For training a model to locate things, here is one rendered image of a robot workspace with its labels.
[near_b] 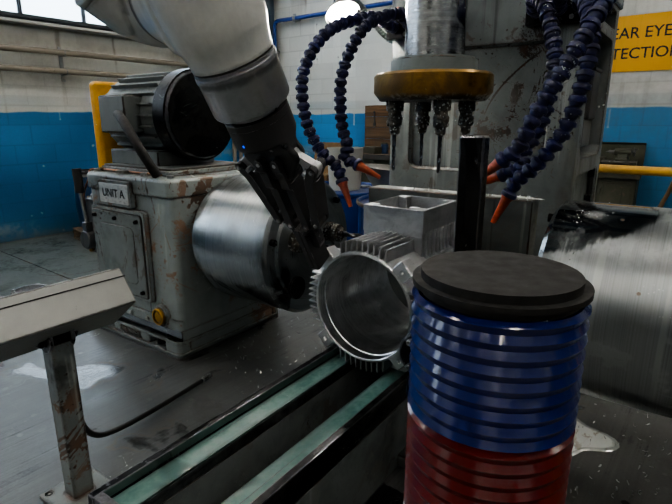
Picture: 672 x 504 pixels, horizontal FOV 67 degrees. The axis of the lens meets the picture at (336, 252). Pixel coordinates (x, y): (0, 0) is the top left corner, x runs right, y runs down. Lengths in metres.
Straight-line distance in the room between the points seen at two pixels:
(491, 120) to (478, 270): 0.82
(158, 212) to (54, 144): 5.50
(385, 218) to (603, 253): 0.29
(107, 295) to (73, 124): 5.95
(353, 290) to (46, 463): 0.51
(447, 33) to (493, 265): 0.63
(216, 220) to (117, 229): 0.27
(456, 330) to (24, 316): 0.53
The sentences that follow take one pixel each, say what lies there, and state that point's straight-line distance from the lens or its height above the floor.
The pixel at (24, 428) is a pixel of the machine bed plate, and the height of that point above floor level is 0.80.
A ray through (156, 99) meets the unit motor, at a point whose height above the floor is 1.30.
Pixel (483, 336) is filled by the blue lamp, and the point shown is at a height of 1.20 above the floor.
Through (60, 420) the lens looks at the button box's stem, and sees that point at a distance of 0.72.
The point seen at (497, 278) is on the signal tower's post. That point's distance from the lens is 0.18.
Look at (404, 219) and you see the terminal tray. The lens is 0.73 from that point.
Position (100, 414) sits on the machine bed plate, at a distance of 0.95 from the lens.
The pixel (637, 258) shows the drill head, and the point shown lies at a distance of 0.63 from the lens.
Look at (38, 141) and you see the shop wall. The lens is 6.43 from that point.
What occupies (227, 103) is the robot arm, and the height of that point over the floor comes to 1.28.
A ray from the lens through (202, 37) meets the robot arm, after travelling 0.52.
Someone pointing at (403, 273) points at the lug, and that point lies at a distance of 0.66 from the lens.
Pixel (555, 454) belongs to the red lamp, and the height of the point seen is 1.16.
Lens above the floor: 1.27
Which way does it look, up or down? 15 degrees down
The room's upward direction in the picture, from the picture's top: straight up
